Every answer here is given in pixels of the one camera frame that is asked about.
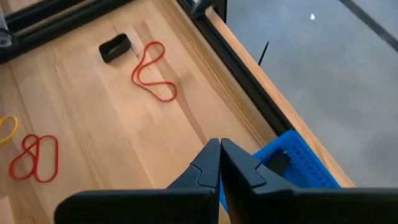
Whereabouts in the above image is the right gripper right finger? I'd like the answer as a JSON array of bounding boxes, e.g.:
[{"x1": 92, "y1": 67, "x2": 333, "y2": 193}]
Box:
[{"x1": 220, "y1": 138, "x2": 398, "y2": 224}]

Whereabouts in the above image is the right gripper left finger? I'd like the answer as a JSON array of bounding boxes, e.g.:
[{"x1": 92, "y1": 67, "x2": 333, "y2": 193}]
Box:
[{"x1": 53, "y1": 138, "x2": 221, "y2": 224}]

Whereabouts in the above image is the red rubber band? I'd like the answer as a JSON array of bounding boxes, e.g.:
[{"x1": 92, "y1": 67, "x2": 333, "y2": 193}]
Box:
[
  {"x1": 8, "y1": 133, "x2": 60, "y2": 184},
  {"x1": 131, "y1": 40, "x2": 178, "y2": 103}
]

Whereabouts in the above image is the yellow rubber band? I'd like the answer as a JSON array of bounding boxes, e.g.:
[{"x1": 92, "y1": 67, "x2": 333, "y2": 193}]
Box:
[{"x1": 0, "y1": 114, "x2": 19, "y2": 145}]

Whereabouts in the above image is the small black block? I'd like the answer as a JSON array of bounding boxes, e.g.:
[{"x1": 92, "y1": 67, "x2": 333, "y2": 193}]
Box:
[{"x1": 98, "y1": 32, "x2": 132, "y2": 64}]

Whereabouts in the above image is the blue plastic basket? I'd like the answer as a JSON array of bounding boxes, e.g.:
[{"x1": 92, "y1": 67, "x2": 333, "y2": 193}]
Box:
[{"x1": 219, "y1": 129, "x2": 342, "y2": 214}]

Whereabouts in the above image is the black aluminium table frame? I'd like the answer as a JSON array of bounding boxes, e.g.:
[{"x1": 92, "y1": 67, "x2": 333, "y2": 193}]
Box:
[{"x1": 0, "y1": 0, "x2": 295, "y2": 136}]

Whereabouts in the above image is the thin black strap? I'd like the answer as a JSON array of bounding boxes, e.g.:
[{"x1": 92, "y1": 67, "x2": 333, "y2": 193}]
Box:
[{"x1": 257, "y1": 40, "x2": 270, "y2": 67}]

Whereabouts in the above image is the silver arm base bracket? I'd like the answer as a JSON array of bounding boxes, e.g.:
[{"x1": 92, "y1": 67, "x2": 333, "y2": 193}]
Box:
[{"x1": 0, "y1": 6, "x2": 14, "y2": 48}]

